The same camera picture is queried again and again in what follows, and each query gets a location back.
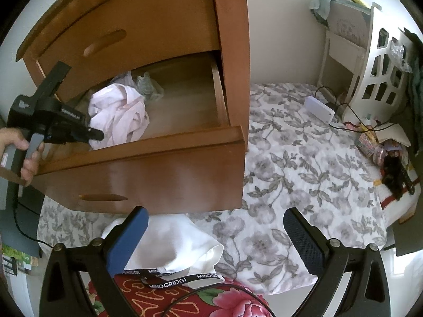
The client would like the white cutout headboard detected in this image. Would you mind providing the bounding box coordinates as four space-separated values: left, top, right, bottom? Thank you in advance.
340 5 412 124

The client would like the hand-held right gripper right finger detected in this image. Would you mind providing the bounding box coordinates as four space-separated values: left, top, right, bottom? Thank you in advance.
283 207 392 317

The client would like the pink garment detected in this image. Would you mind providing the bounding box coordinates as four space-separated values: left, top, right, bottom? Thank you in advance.
88 83 150 150

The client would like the teal cloth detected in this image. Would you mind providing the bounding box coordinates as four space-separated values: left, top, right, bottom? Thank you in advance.
310 0 336 24

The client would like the red floral quilt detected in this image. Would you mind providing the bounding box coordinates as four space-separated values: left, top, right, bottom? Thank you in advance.
84 272 275 317

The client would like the crumpled clear plastic wrap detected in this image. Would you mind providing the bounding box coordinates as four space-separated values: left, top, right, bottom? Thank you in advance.
388 41 413 73

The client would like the wooden nightstand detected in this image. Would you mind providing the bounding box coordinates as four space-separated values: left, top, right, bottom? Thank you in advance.
15 0 249 152

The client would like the dark green hanging cloth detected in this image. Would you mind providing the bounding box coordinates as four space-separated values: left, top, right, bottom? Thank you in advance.
401 28 423 156

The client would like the light blue cloth in drawer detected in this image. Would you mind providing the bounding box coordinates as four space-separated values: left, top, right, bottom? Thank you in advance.
109 71 165 101

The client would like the white knitted cloth red stripe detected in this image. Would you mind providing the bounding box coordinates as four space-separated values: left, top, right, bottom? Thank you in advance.
373 168 420 225

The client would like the green printed box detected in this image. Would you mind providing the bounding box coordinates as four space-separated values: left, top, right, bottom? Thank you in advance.
0 244 40 276

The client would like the cream paper booklet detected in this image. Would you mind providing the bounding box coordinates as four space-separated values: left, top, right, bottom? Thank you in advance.
375 124 412 147

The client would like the white bedside shelf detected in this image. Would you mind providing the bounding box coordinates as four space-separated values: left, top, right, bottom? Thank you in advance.
317 28 366 98

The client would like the grey floral bedspread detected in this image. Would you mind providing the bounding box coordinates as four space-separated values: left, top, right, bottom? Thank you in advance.
36 82 387 296

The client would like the black plastic gadget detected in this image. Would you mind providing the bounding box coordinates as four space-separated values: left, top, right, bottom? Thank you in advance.
381 155 415 202

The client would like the grey printed box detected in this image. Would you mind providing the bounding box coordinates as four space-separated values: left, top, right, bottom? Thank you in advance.
327 0 374 45

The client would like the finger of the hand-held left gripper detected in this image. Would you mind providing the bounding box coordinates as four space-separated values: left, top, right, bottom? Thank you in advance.
68 126 104 144

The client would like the black printed lanyard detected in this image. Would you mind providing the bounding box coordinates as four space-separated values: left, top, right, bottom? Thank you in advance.
121 266 223 288

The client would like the wooden drawer with shallow front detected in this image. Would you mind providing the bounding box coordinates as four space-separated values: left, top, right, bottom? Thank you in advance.
35 0 220 90

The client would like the white cat-print garment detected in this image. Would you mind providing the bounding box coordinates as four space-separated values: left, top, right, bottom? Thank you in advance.
101 214 224 275

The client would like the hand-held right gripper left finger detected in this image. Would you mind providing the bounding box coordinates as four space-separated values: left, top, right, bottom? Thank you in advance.
39 206 149 317

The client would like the person's left hand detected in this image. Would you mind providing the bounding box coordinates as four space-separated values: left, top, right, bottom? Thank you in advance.
0 126 46 186

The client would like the white power bank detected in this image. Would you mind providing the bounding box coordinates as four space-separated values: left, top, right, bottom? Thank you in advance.
304 96 335 124

